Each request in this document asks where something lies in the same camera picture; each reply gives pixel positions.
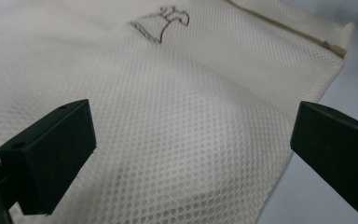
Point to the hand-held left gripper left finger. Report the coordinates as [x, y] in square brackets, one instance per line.
[56, 155]

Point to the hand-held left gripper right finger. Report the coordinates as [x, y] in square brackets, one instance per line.
[338, 155]

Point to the white mesh laundry bag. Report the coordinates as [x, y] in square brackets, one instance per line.
[183, 109]

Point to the light blue table mat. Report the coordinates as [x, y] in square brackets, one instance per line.
[326, 186]

